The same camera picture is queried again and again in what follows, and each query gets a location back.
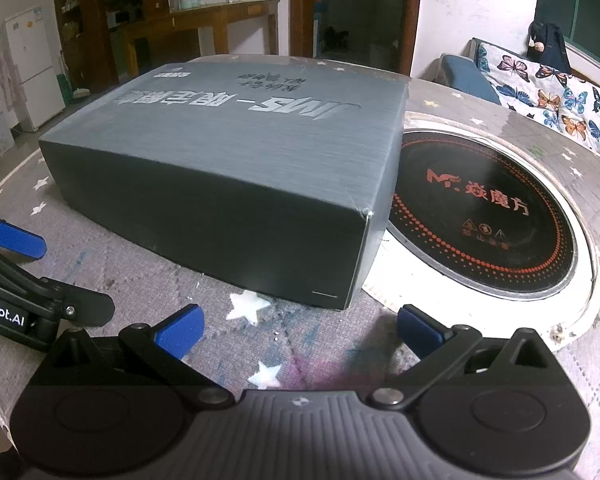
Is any mop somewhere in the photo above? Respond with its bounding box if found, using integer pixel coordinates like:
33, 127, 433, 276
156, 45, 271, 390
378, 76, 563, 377
60, 50, 92, 100

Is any grey star-print desktop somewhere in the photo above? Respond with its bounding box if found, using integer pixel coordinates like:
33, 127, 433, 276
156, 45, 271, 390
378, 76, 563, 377
0, 52, 600, 466

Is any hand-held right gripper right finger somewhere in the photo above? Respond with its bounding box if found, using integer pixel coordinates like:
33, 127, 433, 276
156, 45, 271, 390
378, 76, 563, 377
371, 304, 563, 408

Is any pink apron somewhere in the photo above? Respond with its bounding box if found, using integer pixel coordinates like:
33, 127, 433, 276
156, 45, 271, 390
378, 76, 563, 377
0, 42, 15, 106

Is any wooden side table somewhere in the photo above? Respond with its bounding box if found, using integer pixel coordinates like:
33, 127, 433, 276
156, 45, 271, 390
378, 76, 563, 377
117, 0, 281, 81

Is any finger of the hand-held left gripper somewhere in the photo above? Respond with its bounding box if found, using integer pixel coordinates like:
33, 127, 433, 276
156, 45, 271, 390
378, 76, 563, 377
0, 212, 47, 261
0, 245, 116, 328

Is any blue sofa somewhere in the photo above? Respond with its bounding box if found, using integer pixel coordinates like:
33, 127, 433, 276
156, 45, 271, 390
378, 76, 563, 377
437, 37, 600, 166

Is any dark bag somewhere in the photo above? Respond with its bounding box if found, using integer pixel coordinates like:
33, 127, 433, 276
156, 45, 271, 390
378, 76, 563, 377
526, 21, 572, 75

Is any butterfly pattern cushion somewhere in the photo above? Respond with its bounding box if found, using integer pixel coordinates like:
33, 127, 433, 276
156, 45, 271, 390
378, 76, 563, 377
472, 39, 600, 161

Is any dark grey box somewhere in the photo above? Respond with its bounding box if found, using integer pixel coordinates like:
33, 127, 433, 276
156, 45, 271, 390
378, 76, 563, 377
38, 55, 411, 311

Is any wooden door frame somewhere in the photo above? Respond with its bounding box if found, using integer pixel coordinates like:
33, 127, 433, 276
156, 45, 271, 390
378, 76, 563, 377
289, 0, 423, 76

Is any round black induction cooker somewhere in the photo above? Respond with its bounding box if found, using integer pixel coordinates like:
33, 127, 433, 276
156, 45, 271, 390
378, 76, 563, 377
362, 115, 600, 353

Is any white refrigerator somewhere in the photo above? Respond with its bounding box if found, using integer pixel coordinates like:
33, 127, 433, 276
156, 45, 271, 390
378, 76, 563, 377
5, 4, 67, 133

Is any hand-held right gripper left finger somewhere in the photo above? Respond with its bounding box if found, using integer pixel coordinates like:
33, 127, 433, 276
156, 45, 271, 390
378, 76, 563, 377
47, 304, 236, 407

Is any wooden cabinet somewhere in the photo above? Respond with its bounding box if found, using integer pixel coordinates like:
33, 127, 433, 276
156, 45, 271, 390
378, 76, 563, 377
51, 0, 181, 86

